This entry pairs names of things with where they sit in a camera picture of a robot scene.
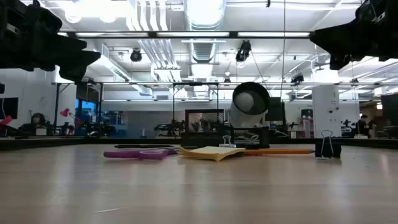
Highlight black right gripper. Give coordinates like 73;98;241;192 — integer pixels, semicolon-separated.
309;0;398;71

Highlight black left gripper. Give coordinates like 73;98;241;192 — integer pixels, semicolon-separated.
0;0;102;83

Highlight large black binder clip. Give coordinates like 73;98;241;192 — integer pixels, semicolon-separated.
314;129;343;161

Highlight purple-handled scissors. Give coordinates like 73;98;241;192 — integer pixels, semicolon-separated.
103;147;178;161

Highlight orange pencil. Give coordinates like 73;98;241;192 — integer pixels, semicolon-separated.
243;149;315;156

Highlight small black binder clip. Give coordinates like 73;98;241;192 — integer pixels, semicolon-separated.
218;134;238;149

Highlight yellow sticky note pad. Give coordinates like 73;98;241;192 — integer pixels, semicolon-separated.
178;146;247;162

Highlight black mesh desk organizer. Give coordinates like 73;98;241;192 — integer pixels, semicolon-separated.
180;108;271;149

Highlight black hanging spotlight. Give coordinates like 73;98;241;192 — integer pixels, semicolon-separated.
129;48;143;63

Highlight pink desk lamp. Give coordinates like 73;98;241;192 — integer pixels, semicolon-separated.
59;108;83;129

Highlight white pillar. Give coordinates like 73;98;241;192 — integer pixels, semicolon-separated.
311;84;342;139

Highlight black computer monitor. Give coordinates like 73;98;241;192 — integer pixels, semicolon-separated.
264;96;286;123
380;93;398;127
0;96;19;120

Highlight person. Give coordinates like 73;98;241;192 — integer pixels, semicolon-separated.
354;114;371;138
17;112;48;136

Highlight black overhead frame bar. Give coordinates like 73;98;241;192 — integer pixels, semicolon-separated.
57;30;312;39

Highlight black aluminium table frame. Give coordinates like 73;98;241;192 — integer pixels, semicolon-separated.
0;136;398;151

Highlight black overhead camera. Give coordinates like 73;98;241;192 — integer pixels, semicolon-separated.
234;39;252;63

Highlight silver ceiling air duct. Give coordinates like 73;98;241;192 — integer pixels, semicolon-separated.
182;0;227;31

